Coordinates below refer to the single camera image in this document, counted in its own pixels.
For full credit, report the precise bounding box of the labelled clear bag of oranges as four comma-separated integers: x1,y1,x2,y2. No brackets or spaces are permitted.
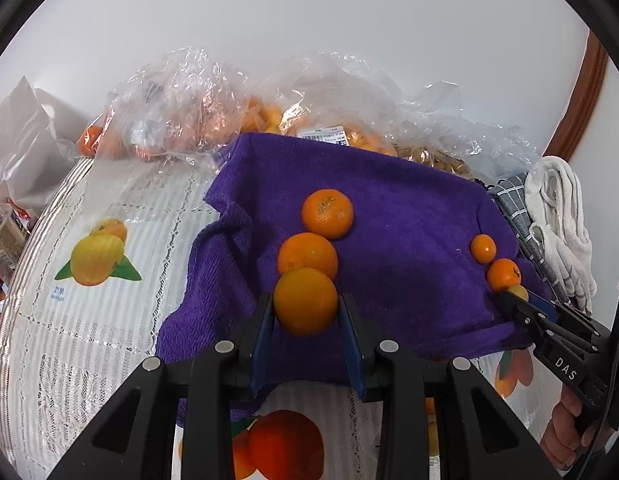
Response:
249,52,405,157

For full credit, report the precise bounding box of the small orange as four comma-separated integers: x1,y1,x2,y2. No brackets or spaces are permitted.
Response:
471,234,497,264
486,258,523,293

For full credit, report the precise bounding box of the fruit print tablecloth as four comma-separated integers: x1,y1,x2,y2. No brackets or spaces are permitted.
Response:
0,155,565,480

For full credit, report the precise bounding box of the large orange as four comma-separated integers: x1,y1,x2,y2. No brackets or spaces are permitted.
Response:
272,267,339,337
302,189,355,240
276,232,339,281

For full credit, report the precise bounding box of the white plastic bag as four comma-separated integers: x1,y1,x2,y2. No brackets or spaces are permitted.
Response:
0,76,80,201

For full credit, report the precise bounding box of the brown wooden door frame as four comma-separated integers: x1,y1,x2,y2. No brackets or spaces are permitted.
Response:
542,27,610,161

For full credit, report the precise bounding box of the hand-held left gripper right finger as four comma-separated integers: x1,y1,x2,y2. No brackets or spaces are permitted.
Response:
338,292,563,480

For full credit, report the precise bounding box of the purple towel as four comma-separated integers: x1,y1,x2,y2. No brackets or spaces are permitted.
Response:
156,132,550,386

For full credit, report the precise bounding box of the grey checked cloth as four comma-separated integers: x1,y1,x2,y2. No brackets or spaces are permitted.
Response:
487,172,573,306

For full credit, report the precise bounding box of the plastic water bottle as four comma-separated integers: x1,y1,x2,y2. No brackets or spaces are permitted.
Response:
0,207,30,261

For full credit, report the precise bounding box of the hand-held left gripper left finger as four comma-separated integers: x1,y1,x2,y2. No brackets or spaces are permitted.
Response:
46,292,275,480

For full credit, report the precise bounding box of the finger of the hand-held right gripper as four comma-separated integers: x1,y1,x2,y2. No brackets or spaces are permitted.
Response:
527,294,611,344
499,292,590,357

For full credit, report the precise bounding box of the white towel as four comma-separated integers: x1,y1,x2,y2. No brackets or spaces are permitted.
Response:
527,156,597,311

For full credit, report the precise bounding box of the person's right hand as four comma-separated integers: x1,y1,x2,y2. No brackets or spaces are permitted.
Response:
539,385,597,472

